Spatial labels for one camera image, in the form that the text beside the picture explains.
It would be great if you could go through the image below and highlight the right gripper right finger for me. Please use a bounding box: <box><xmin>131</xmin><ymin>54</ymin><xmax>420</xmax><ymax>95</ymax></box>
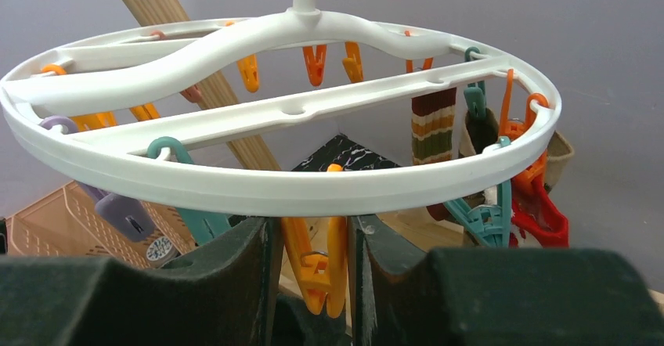
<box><xmin>348</xmin><ymin>215</ymin><xmax>663</xmax><ymax>345</ymax></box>

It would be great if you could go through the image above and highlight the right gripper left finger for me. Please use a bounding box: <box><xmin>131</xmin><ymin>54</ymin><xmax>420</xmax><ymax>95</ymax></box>
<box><xmin>1</xmin><ymin>218</ymin><xmax>283</xmax><ymax>345</ymax></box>

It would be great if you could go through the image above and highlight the orange clothes peg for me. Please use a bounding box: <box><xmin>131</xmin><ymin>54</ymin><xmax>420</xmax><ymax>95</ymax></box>
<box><xmin>280</xmin><ymin>163</ymin><xmax>348</xmax><ymax>319</ymax></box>

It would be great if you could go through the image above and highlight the white round clip hanger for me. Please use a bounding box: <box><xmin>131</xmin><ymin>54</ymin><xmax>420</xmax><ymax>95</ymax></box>
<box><xmin>1</xmin><ymin>0</ymin><xmax>562</xmax><ymax>217</ymax></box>

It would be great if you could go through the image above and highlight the red sock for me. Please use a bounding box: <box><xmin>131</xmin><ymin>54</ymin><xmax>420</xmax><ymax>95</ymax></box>
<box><xmin>509</xmin><ymin>178</ymin><xmax>569</xmax><ymax>248</ymax></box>

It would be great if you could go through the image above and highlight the beige sock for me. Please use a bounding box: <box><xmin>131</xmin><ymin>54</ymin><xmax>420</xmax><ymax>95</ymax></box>
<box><xmin>543</xmin><ymin>132</ymin><xmax>575</xmax><ymax>193</ymax></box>

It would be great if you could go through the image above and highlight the brown argyle sock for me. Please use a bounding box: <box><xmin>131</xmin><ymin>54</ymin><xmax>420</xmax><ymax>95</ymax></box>
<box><xmin>458</xmin><ymin>108</ymin><xmax>499</xmax><ymax>158</ymax></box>

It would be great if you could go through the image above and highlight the peach mesh file organizer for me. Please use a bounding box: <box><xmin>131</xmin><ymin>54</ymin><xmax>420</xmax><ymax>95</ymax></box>
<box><xmin>6</xmin><ymin>182</ymin><xmax>197</xmax><ymax>269</ymax></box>

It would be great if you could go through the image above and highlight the striped sock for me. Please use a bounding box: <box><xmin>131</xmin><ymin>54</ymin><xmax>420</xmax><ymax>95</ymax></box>
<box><xmin>411</xmin><ymin>88</ymin><xmax>457</xmax><ymax>165</ymax></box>

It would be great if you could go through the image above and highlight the wooden hanger rack frame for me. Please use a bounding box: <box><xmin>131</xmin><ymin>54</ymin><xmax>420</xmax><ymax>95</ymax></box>
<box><xmin>122</xmin><ymin>0</ymin><xmax>280</xmax><ymax>171</ymax></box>

